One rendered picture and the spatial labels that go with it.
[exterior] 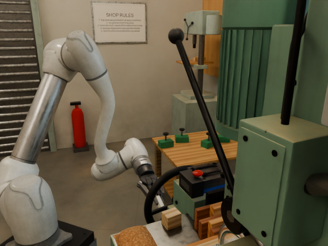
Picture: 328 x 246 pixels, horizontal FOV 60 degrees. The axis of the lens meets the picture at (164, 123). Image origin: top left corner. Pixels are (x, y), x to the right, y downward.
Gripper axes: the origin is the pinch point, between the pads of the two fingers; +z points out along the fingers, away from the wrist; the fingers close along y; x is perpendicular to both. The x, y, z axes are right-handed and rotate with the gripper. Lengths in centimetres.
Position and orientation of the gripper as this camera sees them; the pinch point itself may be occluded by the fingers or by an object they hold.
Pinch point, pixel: (160, 203)
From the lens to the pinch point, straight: 127.2
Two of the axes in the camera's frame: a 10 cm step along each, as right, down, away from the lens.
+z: 3.8, 5.9, -7.1
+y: 9.1, -1.1, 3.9
